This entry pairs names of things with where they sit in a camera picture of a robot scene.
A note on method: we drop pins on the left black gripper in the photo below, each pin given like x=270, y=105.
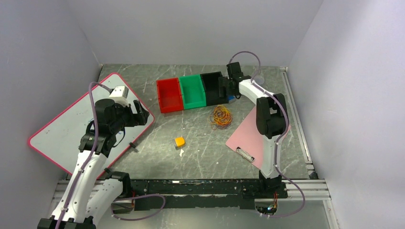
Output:
x=139, y=118

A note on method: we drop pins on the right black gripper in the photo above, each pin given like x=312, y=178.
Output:
x=232, y=93

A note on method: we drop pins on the black plastic bin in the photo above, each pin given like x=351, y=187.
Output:
x=214, y=93

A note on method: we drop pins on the green plastic bin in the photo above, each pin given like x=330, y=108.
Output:
x=193, y=93

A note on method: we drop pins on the red plastic bin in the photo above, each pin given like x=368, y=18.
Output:
x=169, y=95

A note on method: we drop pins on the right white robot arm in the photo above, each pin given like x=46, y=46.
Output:
x=271, y=115

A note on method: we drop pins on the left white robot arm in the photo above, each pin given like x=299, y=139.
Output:
x=78, y=209

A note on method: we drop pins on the blue pencil sharpener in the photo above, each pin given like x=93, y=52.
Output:
x=231, y=99

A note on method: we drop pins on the small clear jar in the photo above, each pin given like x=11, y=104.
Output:
x=259, y=79

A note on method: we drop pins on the pink framed whiteboard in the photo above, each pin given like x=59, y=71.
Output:
x=59, y=140

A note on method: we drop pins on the yellow cube block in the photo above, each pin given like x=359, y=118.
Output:
x=179, y=142

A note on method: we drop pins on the pink clipboard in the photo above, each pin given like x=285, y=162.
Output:
x=259, y=150

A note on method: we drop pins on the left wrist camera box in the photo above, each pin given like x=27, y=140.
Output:
x=120, y=95

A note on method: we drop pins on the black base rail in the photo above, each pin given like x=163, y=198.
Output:
x=204, y=193

